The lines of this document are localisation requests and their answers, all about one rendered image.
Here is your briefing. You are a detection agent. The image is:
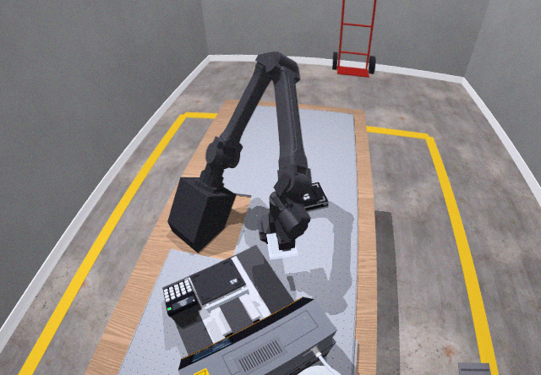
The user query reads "black rectangular pad with white corner marks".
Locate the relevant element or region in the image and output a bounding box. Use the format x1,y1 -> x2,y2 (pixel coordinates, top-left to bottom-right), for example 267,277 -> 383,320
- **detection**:
301,182 -> 329,211

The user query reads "white multi-well plate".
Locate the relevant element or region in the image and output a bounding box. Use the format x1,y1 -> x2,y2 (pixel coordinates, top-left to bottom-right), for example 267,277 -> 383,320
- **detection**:
267,233 -> 298,260

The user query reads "white curved hose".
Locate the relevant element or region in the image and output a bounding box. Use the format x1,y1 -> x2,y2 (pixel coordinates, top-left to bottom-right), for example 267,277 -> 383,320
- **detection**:
318,355 -> 340,375

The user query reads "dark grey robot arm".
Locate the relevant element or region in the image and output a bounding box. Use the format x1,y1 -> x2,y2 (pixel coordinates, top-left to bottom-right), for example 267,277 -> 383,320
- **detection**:
194,52 -> 312,252

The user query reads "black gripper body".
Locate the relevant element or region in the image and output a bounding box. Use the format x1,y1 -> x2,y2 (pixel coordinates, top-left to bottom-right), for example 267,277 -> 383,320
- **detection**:
257,212 -> 277,236

